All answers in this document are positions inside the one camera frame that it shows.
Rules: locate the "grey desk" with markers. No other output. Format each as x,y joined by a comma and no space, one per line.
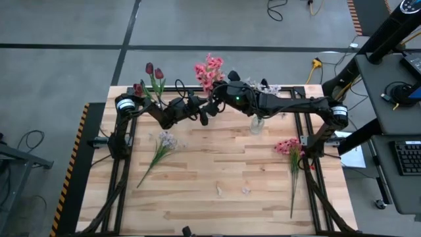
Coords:
404,191

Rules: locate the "pink artificial flower bunch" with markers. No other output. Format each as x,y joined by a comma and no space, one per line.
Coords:
215,62
202,74
287,146

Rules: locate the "diamond-cut glass vase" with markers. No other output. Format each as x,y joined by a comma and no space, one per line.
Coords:
160,104

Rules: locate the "black keyboard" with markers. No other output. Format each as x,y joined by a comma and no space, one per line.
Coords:
409,158

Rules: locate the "black aluminium table frame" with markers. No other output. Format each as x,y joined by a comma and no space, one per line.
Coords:
289,89

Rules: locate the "small black object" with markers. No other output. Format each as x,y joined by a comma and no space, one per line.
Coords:
187,231

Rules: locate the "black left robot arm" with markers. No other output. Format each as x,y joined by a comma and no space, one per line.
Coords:
154,112

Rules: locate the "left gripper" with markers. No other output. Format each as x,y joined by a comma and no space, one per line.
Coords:
195,107

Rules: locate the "dark red artificial tulip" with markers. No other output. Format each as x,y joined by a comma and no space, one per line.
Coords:
138,89
149,68
159,73

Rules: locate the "white paper sheet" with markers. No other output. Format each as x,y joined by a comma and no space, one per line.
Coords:
355,159

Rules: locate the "black tower fan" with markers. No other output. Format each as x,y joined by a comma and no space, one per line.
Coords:
388,29

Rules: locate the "grey metal cart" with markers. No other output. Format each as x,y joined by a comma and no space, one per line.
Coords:
19,158

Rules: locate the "yellow power plug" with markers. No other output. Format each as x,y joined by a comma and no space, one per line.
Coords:
316,62

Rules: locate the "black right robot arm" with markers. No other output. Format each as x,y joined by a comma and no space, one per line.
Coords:
296,103

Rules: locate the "hazard-striped black platform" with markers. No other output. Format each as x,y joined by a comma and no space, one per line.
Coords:
72,204

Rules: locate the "black frame clamp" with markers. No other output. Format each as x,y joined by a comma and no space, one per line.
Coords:
264,82

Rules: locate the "small white adapter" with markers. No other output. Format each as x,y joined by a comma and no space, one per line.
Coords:
353,45

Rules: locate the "fallen pale petal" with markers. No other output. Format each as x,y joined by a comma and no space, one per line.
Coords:
218,191
246,190

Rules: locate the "ribbed round glass vase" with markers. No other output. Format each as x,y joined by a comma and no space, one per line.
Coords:
256,125

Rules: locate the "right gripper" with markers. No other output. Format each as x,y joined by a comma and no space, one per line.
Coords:
235,93

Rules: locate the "orange-striped black floor mat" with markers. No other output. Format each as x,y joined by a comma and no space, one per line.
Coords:
356,16

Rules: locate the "black caster wheel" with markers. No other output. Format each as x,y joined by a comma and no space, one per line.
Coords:
380,204

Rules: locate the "white artificial flower bunch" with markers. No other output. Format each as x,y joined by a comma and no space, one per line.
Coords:
167,141
271,89
251,82

